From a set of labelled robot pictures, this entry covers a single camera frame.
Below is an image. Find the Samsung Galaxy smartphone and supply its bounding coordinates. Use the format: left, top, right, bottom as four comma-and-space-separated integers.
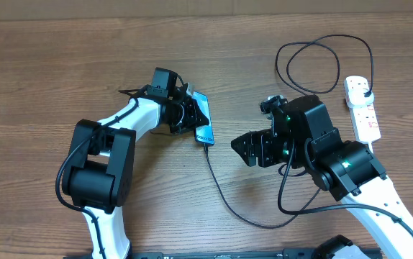
193, 91, 214, 146

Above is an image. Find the black USB charging cable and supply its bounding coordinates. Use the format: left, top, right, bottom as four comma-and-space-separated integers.
202, 34, 375, 230

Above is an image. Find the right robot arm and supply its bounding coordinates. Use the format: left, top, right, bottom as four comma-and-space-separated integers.
231, 95, 413, 258

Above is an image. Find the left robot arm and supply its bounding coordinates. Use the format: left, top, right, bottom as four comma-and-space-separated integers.
55, 68, 214, 258

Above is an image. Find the white power strip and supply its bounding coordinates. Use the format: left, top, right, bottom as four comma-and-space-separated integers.
344, 76, 381, 145

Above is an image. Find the white charger plug adapter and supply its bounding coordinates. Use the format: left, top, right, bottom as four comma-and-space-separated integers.
346, 89, 374, 109

